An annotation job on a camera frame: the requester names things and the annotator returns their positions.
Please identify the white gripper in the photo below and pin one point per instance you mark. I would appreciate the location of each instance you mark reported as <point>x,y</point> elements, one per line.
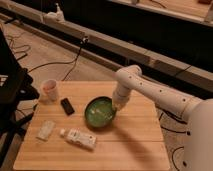
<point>120,98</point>

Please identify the green ceramic bowl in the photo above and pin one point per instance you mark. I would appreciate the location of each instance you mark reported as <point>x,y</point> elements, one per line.
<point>99,112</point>

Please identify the small black rectangular device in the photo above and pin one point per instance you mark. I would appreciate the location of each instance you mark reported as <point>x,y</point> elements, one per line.
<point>66,105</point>

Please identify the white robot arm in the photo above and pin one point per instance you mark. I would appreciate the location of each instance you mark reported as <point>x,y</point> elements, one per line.
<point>196,112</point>

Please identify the wooden table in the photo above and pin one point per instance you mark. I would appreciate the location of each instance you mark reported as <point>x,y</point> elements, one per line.
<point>57,142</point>

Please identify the pink white paper cup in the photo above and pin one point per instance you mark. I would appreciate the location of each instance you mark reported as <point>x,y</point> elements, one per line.
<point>49,89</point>

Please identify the white object on ledge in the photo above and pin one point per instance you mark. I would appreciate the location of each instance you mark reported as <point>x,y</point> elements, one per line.
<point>58,15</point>

